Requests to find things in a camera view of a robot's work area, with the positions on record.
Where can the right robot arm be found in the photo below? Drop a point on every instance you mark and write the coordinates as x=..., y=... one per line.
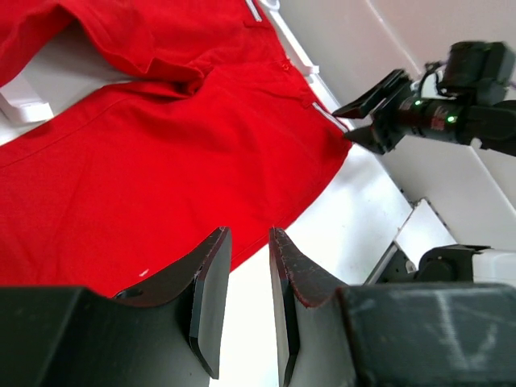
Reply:
x=470, y=104

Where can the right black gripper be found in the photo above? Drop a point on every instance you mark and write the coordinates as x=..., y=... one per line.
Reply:
x=402, y=113

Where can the red trousers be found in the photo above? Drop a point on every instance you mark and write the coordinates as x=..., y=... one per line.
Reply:
x=217, y=128

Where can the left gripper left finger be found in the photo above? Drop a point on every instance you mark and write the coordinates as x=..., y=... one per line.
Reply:
x=183, y=305

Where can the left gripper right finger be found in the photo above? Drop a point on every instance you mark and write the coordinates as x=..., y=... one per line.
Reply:
x=308, y=318

